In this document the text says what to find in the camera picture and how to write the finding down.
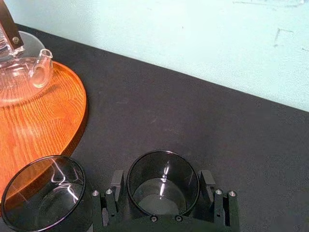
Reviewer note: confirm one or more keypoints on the black table cloth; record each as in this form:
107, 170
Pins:
193, 125

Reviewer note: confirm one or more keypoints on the clear glass teapot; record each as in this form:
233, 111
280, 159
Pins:
19, 77

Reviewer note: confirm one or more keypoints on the round orange wooden tray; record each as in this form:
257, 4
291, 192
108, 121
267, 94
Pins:
36, 125

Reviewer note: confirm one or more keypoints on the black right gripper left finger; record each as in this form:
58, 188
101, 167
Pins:
111, 200

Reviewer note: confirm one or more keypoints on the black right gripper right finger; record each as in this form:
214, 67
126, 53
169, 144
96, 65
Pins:
220, 205

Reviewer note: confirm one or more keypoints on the dark smoked drinking glass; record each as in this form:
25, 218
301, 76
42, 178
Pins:
46, 193
163, 183

